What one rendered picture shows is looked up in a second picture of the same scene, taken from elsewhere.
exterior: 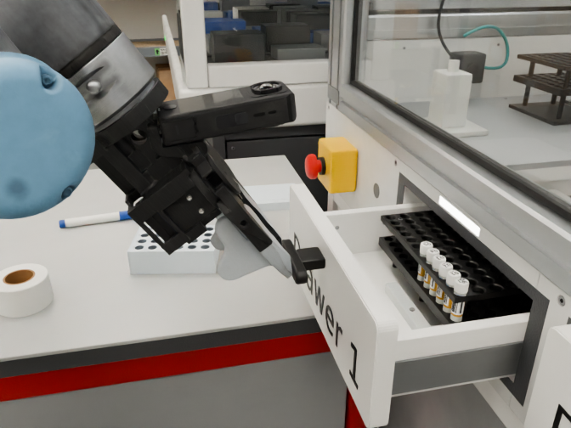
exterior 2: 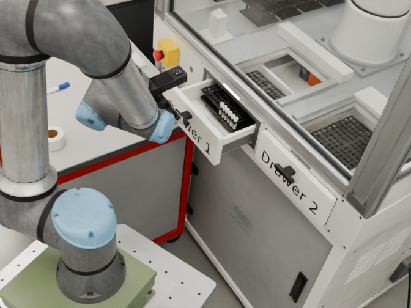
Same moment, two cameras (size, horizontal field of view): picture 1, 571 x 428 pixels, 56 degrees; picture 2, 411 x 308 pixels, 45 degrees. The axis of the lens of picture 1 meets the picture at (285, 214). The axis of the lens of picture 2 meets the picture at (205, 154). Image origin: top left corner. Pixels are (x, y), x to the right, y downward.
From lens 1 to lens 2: 95 cm
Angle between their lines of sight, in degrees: 29
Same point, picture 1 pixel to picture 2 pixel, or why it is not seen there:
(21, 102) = (169, 122)
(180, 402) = (124, 169)
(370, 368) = (215, 150)
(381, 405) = (218, 158)
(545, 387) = (260, 146)
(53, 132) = (171, 124)
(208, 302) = not seen: hidden behind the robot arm
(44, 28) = not seen: hidden behind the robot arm
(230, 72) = not seen: outside the picture
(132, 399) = (107, 172)
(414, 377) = (225, 148)
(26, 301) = (60, 143)
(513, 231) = (250, 102)
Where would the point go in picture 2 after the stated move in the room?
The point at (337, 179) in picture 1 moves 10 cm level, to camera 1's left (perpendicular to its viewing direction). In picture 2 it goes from (170, 61) to (142, 65)
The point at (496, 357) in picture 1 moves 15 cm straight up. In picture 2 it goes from (246, 139) to (255, 99)
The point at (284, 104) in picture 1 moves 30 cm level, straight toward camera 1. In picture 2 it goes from (185, 78) to (229, 158)
